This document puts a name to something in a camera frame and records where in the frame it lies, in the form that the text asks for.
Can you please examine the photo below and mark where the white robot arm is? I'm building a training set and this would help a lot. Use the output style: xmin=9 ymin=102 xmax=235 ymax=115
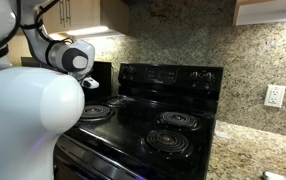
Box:
xmin=0 ymin=0 xmax=98 ymax=180

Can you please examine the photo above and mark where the black electric stove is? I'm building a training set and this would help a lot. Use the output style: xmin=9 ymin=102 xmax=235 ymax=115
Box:
xmin=54 ymin=63 xmax=223 ymax=180

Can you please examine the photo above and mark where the black microwave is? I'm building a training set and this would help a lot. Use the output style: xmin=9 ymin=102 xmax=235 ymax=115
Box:
xmin=21 ymin=57 xmax=112 ymax=102

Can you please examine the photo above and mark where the white upper cabinet right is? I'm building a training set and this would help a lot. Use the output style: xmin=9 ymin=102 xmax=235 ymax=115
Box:
xmin=233 ymin=0 xmax=286 ymax=26

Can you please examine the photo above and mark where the white towel on counter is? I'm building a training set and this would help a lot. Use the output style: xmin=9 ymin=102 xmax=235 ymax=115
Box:
xmin=263 ymin=171 xmax=286 ymax=180

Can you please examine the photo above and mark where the white wall outlet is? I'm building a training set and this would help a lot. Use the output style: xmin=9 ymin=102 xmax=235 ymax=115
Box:
xmin=264 ymin=85 xmax=286 ymax=108

